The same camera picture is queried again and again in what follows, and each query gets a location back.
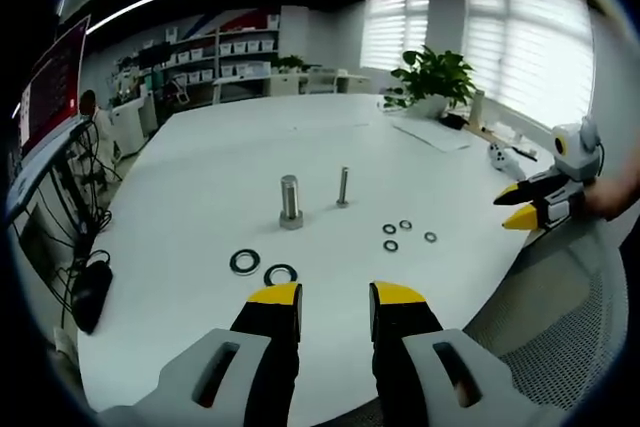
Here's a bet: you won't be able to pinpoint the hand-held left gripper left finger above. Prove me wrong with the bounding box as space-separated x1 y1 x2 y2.
102 282 304 427

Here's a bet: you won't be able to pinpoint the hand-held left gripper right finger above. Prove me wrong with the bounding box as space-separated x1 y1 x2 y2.
368 281 551 427

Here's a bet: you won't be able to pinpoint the large steel washer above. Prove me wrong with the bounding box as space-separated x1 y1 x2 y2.
229 248 262 277
263 262 300 287

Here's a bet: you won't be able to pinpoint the thick threaded stud bolt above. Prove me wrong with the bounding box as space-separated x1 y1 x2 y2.
278 174 305 230

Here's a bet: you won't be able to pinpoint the thin threaded stud bolt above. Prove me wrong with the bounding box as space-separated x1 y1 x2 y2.
336 166 351 209

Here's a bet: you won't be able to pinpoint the person's right hand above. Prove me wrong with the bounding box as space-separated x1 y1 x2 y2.
579 166 639 222

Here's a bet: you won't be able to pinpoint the white game controller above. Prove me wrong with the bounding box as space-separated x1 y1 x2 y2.
488 141 527 181

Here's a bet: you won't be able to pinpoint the grey mesh office chair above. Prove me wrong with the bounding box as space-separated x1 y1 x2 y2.
462 219 630 398

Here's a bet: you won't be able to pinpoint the white paper sheet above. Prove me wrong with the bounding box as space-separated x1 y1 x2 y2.
390 115 472 153

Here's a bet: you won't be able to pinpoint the white window blinds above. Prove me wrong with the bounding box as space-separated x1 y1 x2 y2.
359 0 431 72
462 0 596 128

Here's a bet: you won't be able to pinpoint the green potted plant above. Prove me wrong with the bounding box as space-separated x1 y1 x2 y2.
383 44 479 118

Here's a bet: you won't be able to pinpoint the black computer mouse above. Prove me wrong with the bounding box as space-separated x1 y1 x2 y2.
71 260 114 336

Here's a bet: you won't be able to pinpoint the white cabinet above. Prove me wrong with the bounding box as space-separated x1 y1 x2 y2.
109 94 159 158

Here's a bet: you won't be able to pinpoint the small green plant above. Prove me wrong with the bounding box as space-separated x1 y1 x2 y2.
272 54 306 73

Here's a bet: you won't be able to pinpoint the white storage shelf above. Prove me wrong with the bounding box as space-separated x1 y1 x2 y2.
115 14 281 98

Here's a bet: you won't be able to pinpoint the computer monitor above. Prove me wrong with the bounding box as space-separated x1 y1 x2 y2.
8 14 92 158

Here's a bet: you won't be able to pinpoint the bundle of black cables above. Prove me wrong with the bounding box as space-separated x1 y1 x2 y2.
44 119 124 298

